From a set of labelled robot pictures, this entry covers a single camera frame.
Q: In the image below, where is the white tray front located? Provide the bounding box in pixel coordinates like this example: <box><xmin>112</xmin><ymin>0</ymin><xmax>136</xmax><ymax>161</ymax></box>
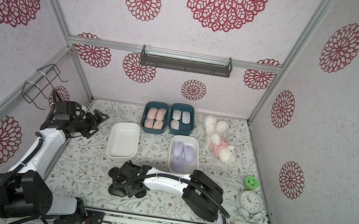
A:
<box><xmin>106</xmin><ymin>122</ymin><xmax>140</xmax><ymax>162</ymax></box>

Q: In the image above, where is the white tray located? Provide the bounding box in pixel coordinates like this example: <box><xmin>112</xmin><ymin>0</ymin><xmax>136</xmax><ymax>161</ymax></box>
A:
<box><xmin>168</xmin><ymin>135</ymin><xmax>199</xmax><ymax>174</ymax></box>
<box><xmin>106</xmin><ymin>122</ymin><xmax>140</xmax><ymax>162</ymax></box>

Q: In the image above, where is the purple mouse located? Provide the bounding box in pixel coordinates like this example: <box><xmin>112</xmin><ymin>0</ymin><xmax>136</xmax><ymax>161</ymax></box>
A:
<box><xmin>172</xmin><ymin>141</ymin><xmax>185</xmax><ymax>158</ymax></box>
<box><xmin>183</xmin><ymin>144</ymin><xmax>195</xmax><ymax>163</ymax></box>
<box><xmin>171</xmin><ymin>157</ymin><xmax>184</xmax><ymax>173</ymax></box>

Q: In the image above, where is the teal storage box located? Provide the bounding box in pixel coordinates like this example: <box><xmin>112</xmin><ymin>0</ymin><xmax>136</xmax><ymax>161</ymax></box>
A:
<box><xmin>140</xmin><ymin>101</ymin><xmax>170</xmax><ymax>135</ymax></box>
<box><xmin>168</xmin><ymin>103</ymin><xmax>195</xmax><ymax>136</ymax></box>

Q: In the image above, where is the white mouse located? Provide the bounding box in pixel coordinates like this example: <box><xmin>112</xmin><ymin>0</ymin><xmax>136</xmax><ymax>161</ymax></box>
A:
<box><xmin>181</xmin><ymin>111</ymin><xmax>191</xmax><ymax>125</ymax></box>
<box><xmin>170</xmin><ymin>119</ymin><xmax>180</xmax><ymax>130</ymax></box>
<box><xmin>172</xmin><ymin>109</ymin><xmax>182</xmax><ymax>121</ymax></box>

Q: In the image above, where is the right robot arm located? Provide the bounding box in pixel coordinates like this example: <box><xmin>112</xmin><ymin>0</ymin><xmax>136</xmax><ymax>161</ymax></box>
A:
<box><xmin>108</xmin><ymin>161</ymin><xmax>230</xmax><ymax>224</ymax></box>

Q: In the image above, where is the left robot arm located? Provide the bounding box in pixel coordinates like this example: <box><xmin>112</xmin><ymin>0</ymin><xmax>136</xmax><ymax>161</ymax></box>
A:
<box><xmin>0</xmin><ymin>89</ymin><xmax>109</xmax><ymax>224</ymax></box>

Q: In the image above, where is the black mouse lower left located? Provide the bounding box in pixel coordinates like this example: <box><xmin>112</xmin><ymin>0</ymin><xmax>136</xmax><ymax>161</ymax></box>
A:
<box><xmin>108</xmin><ymin>185</ymin><xmax>127</xmax><ymax>197</ymax></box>

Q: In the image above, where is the black mouse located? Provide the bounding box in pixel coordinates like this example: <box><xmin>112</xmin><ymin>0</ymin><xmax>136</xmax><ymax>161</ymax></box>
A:
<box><xmin>108</xmin><ymin>185</ymin><xmax>127</xmax><ymax>197</ymax></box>
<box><xmin>134</xmin><ymin>190</ymin><xmax>147</xmax><ymax>199</ymax></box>

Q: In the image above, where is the black mouse lower right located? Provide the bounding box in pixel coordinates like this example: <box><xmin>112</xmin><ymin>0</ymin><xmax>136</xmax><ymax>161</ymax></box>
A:
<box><xmin>134</xmin><ymin>190</ymin><xmax>147</xmax><ymax>199</ymax></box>

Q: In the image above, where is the white plush toy pink dress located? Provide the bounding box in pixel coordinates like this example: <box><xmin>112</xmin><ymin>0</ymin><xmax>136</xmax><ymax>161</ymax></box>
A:
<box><xmin>204</xmin><ymin>115</ymin><xmax>236</xmax><ymax>165</ymax></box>

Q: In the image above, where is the white alarm clock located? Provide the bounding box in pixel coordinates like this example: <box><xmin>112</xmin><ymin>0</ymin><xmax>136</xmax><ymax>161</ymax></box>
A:
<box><xmin>235</xmin><ymin>190</ymin><xmax>264</xmax><ymax>221</ymax></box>

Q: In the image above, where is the green round toy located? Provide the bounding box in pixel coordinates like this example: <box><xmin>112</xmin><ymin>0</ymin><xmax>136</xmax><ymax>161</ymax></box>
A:
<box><xmin>244</xmin><ymin>175</ymin><xmax>260</xmax><ymax>191</ymax></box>

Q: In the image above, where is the black wire wall rack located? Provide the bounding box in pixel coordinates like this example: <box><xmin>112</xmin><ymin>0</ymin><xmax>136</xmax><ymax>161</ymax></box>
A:
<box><xmin>21</xmin><ymin>64</ymin><xmax>68</xmax><ymax>110</ymax></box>

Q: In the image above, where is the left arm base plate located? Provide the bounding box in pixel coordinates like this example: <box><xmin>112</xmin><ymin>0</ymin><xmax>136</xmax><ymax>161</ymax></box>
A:
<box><xmin>53</xmin><ymin>210</ymin><xmax>105</xmax><ymax>224</ymax></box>

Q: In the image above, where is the dark wall shelf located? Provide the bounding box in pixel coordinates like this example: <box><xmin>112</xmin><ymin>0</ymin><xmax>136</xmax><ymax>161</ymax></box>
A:
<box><xmin>139</xmin><ymin>45</ymin><xmax>233</xmax><ymax>78</ymax></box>

